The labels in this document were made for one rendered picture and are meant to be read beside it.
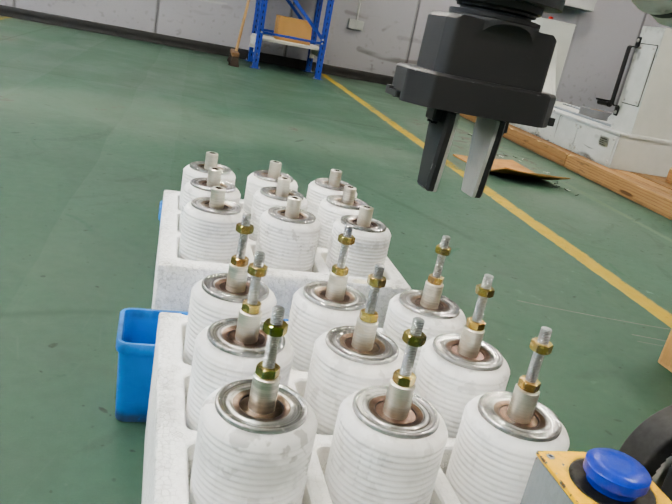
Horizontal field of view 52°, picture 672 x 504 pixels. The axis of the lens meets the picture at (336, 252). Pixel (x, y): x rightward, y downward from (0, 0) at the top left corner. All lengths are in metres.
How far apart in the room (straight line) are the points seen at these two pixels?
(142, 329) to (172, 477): 0.44
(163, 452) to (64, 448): 0.32
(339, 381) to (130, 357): 0.35
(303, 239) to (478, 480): 0.53
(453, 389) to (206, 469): 0.27
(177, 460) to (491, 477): 0.27
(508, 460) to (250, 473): 0.22
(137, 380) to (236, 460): 0.42
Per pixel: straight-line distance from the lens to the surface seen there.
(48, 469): 0.91
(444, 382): 0.72
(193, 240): 1.05
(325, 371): 0.68
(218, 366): 0.64
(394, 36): 7.05
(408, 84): 0.49
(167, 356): 0.78
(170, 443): 0.65
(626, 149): 3.91
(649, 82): 3.90
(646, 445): 0.94
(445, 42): 0.49
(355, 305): 0.79
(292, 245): 1.05
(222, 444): 0.55
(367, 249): 1.08
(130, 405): 0.97
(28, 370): 1.10
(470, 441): 0.64
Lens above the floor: 0.56
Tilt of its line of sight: 19 degrees down
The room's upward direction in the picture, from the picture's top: 11 degrees clockwise
